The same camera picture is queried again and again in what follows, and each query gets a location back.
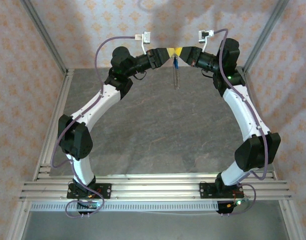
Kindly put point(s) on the aluminium side rail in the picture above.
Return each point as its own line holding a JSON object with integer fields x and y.
{"x": 62, "y": 100}

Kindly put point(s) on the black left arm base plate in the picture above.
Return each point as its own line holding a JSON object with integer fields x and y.
{"x": 105, "y": 191}

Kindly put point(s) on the aluminium frame leg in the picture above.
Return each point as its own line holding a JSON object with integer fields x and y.
{"x": 18, "y": 222}
{"x": 290, "y": 222}

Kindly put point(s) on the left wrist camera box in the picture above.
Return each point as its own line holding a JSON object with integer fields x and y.
{"x": 146, "y": 37}

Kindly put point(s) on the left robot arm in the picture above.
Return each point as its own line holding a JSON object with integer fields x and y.
{"x": 102, "y": 100}

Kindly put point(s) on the black base controller board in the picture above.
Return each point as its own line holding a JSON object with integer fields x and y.
{"x": 223, "y": 208}
{"x": 92, "y": 205}

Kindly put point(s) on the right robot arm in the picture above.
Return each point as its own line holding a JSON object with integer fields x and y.
{"x": 242, "y": 112}

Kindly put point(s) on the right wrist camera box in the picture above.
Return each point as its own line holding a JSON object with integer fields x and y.
{"x": 205, "y": 35}

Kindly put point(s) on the aluminium corner post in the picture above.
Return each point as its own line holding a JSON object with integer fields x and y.
{"x": 264, "y": 35}
{"x": 45, "y": 35}

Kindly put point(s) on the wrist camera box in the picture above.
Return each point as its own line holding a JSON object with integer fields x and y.
{"x": 146, "y": 37}
{"x": 205, "y": 35}

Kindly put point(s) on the spiral coil keyring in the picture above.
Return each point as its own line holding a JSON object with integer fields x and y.
{"x": 176, "y": 80}

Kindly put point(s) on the aluminium mounting rail beam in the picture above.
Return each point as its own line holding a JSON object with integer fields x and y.
{"x": 155, "y": 187}

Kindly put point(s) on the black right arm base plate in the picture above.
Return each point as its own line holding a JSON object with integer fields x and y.
{"x": 204, "y": 190}

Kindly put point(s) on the blue-capped metal key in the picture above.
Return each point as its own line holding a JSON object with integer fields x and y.
{"x": 176, "y": 63}

